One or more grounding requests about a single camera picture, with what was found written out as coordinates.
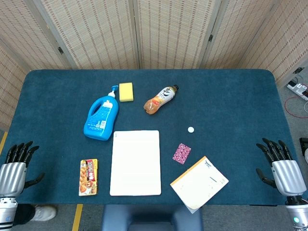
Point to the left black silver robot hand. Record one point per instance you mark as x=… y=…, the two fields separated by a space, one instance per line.
x=13 y=175

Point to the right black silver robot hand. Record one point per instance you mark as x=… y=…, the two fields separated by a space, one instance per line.
x=287 y=175

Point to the white round object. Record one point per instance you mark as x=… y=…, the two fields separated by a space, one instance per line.
x=190 y=129

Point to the pink patterned packet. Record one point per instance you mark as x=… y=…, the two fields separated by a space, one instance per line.
x=181 y=154

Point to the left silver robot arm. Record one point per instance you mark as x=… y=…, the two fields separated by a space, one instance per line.
x=6 y=211

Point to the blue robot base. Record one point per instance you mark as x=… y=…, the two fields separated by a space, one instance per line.
x=115 y=217

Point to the black device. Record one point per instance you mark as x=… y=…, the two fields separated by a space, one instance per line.
x=303 y=144

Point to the white sneaker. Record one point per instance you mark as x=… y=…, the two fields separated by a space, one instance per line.
x=44 y=213

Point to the yellow red curry box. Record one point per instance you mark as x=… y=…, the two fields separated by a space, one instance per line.
x=88 y=178

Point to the yellow edged paper notepad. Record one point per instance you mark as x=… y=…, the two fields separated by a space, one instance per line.
x=199 y=185

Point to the white power strip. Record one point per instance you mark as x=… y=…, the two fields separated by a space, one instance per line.
x=298 y=87

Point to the dark blue table cloth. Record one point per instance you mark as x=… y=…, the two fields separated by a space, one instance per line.
x=228 y=101

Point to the blue detergent pump bottle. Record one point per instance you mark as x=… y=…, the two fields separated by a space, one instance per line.
x=101 y=118

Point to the white magnetic board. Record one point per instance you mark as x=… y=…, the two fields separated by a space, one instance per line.
x=136 y=163

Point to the yellow sponge block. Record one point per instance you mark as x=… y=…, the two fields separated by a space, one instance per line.
x=126 y=92

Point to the orange drink plastic bottle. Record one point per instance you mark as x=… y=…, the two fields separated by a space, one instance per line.
x=160 y=98

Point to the woven bamboo folding screen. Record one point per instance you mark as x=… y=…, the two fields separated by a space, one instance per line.
x=96 y=33

